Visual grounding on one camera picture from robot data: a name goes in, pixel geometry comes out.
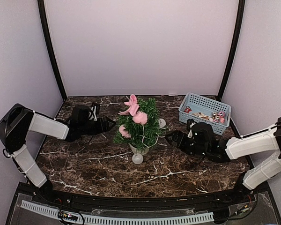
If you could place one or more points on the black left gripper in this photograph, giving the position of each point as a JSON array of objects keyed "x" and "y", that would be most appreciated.
[{"x": 106, "y": 128}]

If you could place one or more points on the beige wooden ornaments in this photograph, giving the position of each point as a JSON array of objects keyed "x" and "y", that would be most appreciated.
[{"x": 203, "y": 116}]

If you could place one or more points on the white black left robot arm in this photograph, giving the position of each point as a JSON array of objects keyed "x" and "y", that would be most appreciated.
[{"x": 20, "y": 123}]

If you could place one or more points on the black frame post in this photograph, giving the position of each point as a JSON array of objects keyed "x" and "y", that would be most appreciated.
[
  {"x": 233, "y": 49},
  {"x": 49, "y": 47}
]

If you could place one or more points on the blue plastic basket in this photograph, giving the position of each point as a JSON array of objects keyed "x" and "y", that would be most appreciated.
[{"x": 204, "y": 105}]

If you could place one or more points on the red ornament tag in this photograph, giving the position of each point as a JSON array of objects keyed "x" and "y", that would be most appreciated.
[{"x": 187, "y": 109}]

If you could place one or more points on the pink fabric bow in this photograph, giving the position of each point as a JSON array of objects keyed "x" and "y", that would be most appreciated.
[{"x": 132, "y": 106}]

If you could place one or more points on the perforated cable duct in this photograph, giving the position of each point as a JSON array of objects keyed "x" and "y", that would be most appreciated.
[{"x": 74, "y": 218}]

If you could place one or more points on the pink silver bell ornaments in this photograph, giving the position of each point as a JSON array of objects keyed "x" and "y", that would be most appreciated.
[{"x": 218, "y": 117}]

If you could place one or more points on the pink pompom ornament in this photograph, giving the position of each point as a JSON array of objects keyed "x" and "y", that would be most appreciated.
[
  {"x": 122, "y": 130},
  {"x": 140, "y": 118}
]

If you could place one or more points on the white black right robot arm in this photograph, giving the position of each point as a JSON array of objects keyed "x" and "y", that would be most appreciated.
[{"x": 200, "y": 140}]

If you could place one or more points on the white tree pot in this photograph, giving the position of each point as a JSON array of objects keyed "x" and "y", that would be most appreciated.
[{"x": 140, "y": 151}]

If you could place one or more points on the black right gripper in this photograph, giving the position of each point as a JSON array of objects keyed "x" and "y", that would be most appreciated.
[{"x": 177, "y": 134}]

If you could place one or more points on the black front rail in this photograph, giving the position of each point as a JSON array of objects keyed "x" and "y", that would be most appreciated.
[{"x": 214, "y": 201}]

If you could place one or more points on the right black frame post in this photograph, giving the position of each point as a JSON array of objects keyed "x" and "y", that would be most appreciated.
[{"x": 233, "y": 49}]

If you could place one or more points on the small green christmas tree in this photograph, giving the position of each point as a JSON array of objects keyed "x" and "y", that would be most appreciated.
[{"x": 142, "y": 136}]

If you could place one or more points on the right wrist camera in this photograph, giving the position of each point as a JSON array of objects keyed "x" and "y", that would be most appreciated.
[{"x": 190, "y": 123}]

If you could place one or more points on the left black frame post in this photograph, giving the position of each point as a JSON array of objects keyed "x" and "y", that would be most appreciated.
[{"x": 49, "y": 47}]

